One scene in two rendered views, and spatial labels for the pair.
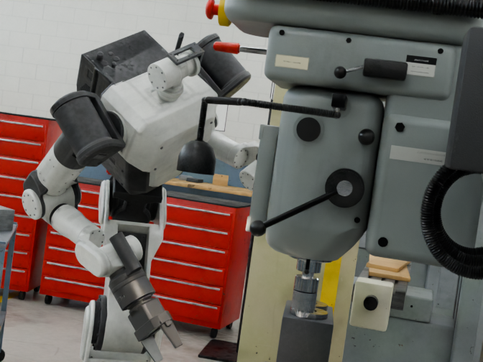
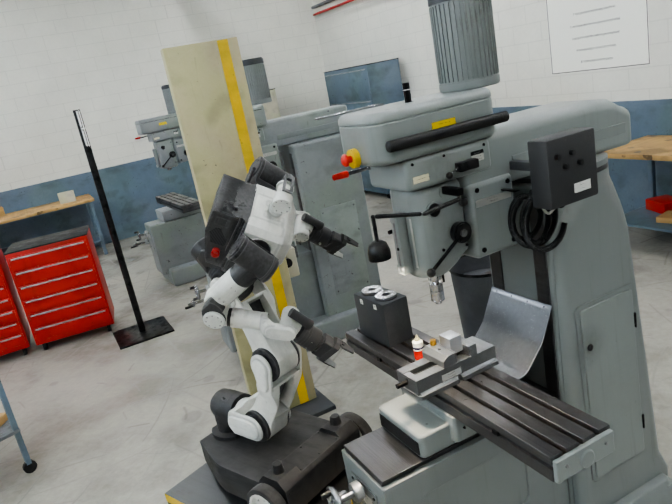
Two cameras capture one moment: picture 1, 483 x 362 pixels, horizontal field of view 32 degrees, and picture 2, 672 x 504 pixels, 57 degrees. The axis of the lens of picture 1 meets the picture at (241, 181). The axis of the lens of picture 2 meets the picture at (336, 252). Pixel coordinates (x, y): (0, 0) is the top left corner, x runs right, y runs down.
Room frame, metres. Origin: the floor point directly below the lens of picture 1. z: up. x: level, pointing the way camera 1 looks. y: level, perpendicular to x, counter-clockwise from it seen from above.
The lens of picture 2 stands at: (0.09, 1.21, 2.04)
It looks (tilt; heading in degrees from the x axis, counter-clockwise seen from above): 16 degrees down; 327
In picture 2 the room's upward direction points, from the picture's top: 11 degrees counter-clockwise
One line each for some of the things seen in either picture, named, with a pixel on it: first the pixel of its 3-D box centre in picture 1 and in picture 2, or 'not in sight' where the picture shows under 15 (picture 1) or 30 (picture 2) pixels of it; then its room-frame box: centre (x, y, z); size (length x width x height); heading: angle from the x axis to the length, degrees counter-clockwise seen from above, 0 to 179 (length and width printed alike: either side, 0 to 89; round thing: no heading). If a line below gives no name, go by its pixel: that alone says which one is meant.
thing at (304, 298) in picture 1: (304, 295); (437, 292); (1.62, -0.15, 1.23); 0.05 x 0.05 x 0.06
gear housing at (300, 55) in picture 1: (359, 68); (428, 163); (1.61, -0.19, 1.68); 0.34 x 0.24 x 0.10; 81
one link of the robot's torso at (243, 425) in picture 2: not in sight; (259, 416); (2.35, 0.30, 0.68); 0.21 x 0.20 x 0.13; 14
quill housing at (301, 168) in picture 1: (324, 174); (428, 226); (1.61, -0.16, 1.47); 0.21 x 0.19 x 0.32; 171
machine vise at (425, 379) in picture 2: not in sight; (446, 360); (1.58, -0.12, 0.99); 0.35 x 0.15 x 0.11; 83
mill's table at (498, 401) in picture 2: not in sight; (450, 378); (1.61, -0.15, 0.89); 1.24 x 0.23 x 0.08; 171
